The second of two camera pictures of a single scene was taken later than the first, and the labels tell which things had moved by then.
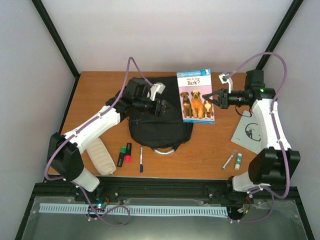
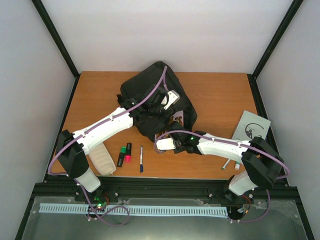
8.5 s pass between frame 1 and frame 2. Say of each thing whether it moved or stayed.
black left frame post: stayed
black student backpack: moved
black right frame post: stayed
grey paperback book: stayed
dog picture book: moved
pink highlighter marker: stayed
